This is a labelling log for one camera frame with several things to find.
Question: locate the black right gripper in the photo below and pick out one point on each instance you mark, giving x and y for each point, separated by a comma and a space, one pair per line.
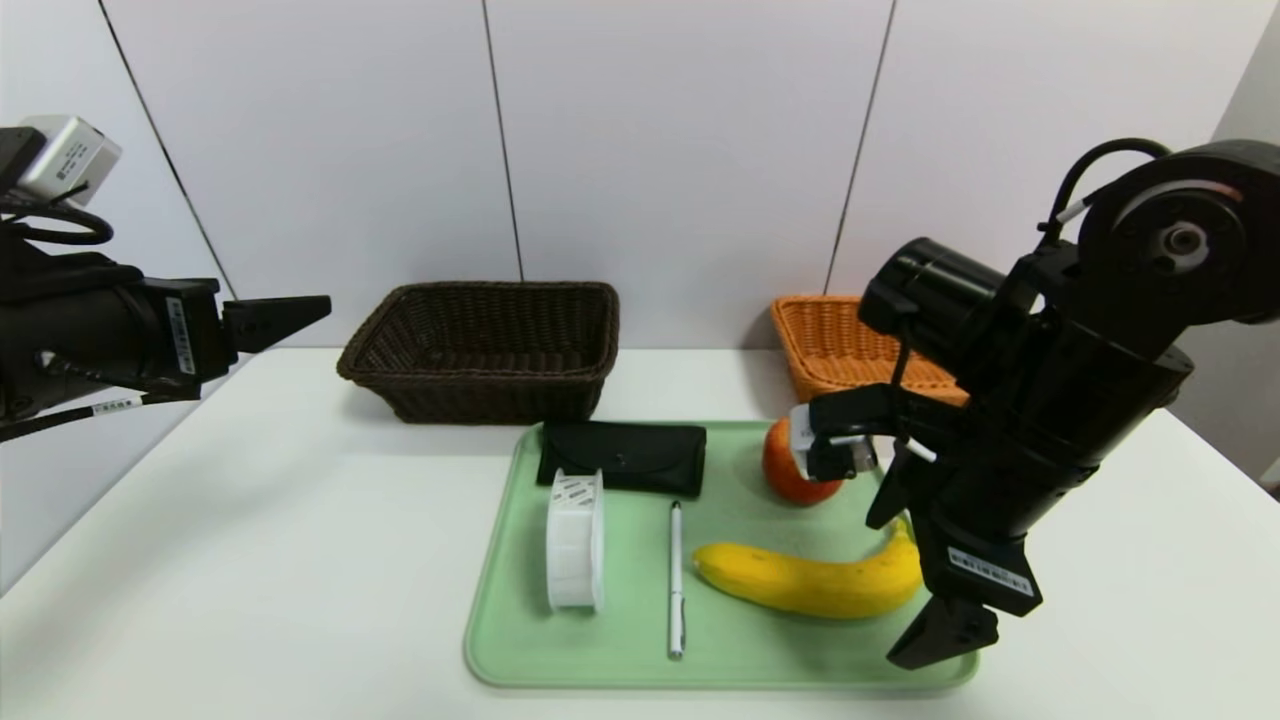
985, 573

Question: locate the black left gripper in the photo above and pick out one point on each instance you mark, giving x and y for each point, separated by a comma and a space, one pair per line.
190, 335

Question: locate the yellow banana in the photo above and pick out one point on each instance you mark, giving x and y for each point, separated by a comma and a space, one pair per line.
800, 585

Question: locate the red apple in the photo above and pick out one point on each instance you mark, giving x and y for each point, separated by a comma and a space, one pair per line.
782, 482

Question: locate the white tape roll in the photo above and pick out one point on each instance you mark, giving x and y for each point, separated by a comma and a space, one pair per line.
575, 550

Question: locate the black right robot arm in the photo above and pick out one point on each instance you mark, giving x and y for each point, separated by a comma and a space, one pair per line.
1100, 380

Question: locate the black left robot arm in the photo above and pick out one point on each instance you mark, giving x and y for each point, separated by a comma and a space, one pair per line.
60, 320

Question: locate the dark brown wicker basket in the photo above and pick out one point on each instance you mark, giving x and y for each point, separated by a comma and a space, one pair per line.
480, 400

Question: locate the orange wicker basket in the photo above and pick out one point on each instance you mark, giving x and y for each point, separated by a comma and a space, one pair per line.
830, 350

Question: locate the white pen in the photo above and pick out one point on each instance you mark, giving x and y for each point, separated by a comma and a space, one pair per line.
675, 560

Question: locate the light green plastic tray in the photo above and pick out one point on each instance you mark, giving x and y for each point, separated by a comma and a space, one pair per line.
620, 640

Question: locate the black glasses case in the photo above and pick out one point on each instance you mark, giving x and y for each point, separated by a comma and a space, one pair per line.
620, 455

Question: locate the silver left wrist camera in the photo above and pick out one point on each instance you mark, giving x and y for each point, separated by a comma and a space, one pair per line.
70, 155

